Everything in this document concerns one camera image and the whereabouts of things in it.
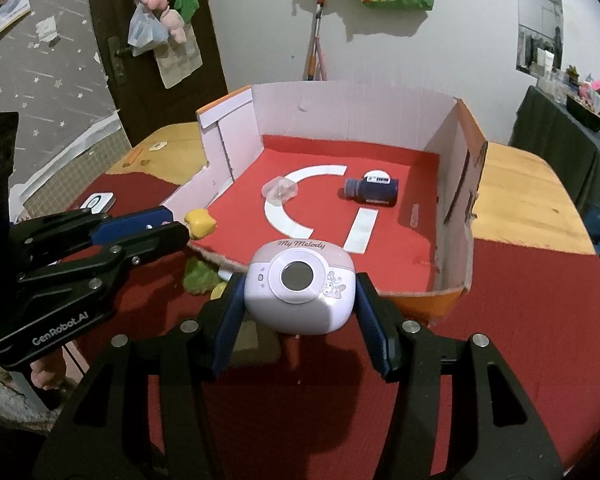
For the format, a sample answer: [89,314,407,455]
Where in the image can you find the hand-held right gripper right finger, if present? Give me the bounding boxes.
[355,272,566,480]

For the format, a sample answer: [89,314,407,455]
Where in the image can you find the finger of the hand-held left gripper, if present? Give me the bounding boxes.
[15,223,191,307]
[9,205,175,258]

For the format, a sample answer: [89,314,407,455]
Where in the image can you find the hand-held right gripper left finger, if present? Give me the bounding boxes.
[32,272,246,480]

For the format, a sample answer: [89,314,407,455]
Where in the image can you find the taupe square case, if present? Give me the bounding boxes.
[229,317,284,369]

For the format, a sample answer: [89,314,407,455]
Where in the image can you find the green plush toy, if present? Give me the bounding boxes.
[182,257,222,296]

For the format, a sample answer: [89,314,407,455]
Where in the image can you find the small yellow toy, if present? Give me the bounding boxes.
[184,209,217,240]

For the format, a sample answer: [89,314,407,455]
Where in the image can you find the white pink round case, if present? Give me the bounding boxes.
[243,238,357,335]

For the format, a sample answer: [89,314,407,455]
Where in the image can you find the cardboard box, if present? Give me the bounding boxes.
[162,81,488,328]

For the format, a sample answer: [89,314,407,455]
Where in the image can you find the person's left forearm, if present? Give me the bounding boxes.
[0,350,63,431]

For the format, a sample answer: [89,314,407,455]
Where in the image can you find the person's left hand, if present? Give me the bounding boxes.
[29,354,70,392]

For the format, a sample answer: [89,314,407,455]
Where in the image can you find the straight white paper strip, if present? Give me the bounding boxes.
[343,207,379,254]

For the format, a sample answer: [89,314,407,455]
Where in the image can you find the curved white paper strip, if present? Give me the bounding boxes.
[263,165,348,239]

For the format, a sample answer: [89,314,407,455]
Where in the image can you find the red felt mat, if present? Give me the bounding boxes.
[190,134,442,296]

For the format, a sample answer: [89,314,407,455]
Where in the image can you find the dark blue bottle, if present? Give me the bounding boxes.
[343,171,399,208]

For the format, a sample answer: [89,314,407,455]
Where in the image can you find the small clear plastic box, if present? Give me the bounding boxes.
[261,176,299,205]

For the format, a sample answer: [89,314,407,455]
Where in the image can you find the red tablecloth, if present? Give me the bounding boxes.
[65,170,600,480]

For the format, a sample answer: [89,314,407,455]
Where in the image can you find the beige hanging organizer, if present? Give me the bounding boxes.
[155,25,204,90]

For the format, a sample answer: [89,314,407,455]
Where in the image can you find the hanging plastic bag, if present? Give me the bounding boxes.
[127,2,170,57]

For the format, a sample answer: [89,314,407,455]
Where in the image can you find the pink plush toy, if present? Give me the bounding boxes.
[139,0,189,44]

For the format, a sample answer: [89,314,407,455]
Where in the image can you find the hanging green plush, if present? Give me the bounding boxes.
[174,0,201,24]

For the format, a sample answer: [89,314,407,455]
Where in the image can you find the dark cloth covered table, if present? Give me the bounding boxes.
[510,85,600,261]

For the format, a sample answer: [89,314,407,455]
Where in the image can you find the cluster of small bottles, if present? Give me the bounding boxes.
[536,64,600,142]

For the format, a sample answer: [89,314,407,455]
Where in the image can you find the white card with black ring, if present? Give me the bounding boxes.
[80,192,116,212]

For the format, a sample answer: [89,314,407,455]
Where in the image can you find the metal door handle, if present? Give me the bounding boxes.
[107,36,134,86]

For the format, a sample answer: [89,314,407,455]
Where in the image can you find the wall mirror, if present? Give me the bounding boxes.
[516,0,565,77]

